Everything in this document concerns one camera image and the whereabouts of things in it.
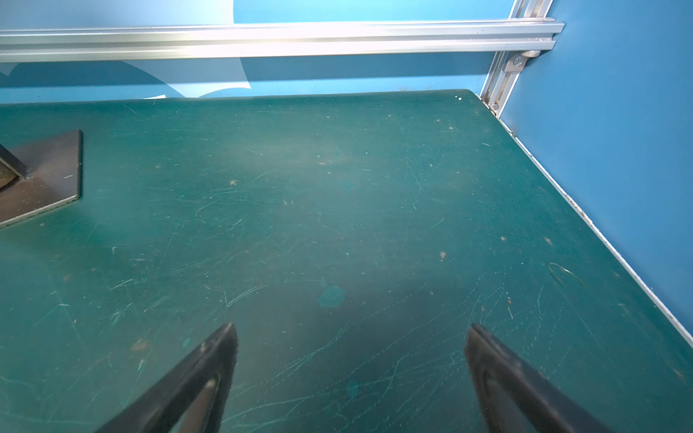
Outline right aluminium corner post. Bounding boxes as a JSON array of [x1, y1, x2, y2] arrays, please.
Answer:
[[480, 0, 553, 118]]

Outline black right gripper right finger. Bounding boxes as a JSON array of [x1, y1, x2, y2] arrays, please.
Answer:
[[465, 324, 612, 432]]

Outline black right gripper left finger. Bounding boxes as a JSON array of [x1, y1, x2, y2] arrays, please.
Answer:
[[99, 324, 238, 432]]

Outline horizontal aluminium back rail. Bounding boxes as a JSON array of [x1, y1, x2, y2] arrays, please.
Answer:
[[1, 18, 564, 63]]

